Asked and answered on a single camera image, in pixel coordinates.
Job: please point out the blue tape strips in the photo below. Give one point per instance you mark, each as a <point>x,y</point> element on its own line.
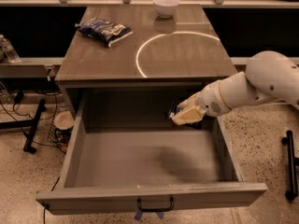
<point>142,215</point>

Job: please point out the white ceramic bowl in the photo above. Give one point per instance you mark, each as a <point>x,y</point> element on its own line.
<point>165,8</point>

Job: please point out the dark blue rxbar wrapper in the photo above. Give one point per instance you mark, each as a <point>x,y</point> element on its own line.
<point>174,110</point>

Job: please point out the black stand leg right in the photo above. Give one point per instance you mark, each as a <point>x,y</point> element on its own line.
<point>293,162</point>

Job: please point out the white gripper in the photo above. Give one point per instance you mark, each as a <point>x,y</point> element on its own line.
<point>210,101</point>

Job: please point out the grey wooden cabinet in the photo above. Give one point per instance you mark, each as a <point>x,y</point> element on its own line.
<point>183,49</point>

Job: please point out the blue chip bag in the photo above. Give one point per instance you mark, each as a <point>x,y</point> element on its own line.
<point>107,32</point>

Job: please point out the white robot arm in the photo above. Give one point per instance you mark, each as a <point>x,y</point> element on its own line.
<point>269,76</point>

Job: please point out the black stand leg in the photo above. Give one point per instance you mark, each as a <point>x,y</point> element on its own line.
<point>34,122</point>
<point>293,162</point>

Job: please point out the black drawer handle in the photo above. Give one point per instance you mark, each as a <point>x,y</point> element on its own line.
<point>149,206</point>

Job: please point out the paper cup in wire basket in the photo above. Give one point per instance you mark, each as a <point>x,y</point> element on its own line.
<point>63,126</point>

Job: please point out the black stand leg left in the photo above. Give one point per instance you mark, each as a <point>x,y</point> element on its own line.
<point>34,122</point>

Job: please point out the open grey top drawer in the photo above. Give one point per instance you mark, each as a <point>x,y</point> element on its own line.
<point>124,147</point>

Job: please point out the clear plastic water bottle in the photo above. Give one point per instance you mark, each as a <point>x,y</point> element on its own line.
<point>8,49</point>

